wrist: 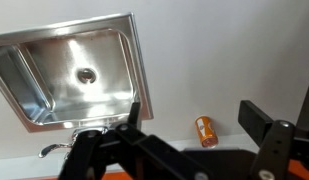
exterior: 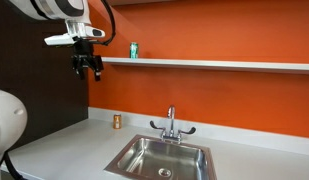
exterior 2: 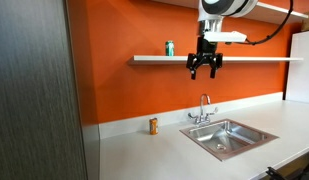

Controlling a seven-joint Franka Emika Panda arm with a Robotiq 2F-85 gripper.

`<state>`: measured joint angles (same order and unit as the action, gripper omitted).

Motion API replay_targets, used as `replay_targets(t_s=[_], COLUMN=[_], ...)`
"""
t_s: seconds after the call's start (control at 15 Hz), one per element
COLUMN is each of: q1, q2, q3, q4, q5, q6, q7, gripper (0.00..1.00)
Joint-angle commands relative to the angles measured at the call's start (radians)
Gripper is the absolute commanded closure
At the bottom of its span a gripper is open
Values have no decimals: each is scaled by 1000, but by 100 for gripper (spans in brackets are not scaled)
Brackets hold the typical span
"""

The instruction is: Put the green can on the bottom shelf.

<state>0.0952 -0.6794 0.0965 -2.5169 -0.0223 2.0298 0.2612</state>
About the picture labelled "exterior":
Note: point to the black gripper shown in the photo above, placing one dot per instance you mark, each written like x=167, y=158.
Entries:
x=84, y=55

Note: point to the green soda can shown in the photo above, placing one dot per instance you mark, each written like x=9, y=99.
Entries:
x=134, y=50

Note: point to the orange soda can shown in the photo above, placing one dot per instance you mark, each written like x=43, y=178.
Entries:
x=117, y=121

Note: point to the stainless steel sink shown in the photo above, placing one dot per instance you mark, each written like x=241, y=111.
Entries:
x=160, y=160

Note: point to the white counter backsplash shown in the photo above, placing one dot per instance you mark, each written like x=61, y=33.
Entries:
x=227, y=133

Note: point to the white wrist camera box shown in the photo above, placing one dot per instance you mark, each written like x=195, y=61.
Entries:
x=59, y=40

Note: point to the white wall shelf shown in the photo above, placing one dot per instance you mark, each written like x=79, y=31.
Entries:
x=210, y=64

